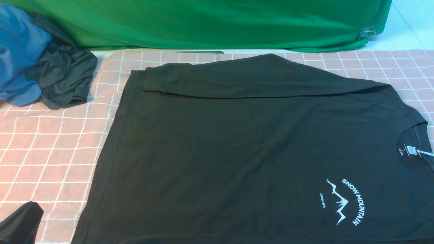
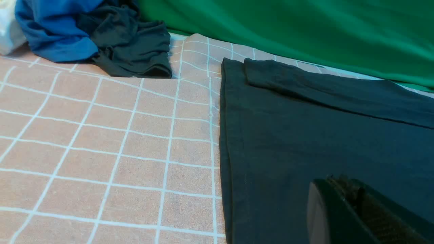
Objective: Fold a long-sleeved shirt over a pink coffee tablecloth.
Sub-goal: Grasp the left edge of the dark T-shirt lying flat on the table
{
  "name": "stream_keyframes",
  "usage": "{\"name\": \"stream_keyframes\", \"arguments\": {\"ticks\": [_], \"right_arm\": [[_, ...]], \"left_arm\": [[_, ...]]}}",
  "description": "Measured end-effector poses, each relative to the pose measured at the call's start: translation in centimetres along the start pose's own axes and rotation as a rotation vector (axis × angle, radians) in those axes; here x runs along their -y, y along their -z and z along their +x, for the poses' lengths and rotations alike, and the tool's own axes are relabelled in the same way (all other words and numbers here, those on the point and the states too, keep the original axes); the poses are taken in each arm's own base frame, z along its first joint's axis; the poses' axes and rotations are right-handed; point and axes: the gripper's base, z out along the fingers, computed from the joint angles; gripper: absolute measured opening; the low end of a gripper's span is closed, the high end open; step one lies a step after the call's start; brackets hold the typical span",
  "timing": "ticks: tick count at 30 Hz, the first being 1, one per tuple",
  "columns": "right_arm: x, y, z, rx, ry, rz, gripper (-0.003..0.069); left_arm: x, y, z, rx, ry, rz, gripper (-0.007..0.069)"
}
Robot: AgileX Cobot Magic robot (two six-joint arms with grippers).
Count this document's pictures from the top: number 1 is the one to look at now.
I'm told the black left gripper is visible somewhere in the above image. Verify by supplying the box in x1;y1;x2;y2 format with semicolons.
0;201;44;244

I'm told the dark gray long-sleeved shirt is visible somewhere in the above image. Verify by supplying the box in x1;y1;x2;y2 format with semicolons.
72;54;433;244

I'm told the pink checkered tablecloth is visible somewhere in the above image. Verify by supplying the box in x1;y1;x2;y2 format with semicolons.
0;49;433;244

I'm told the dark gray crumpled garment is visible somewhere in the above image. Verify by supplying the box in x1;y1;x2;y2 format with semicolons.
26;13;98;110

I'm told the blue crumpled garment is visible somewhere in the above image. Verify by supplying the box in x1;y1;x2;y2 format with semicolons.
0;4;52;107

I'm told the green backdrop cloth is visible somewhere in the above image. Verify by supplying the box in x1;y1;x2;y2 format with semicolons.
1;0;392;53

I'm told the metal binder clip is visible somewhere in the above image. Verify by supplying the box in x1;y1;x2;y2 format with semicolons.
359;26;376;39

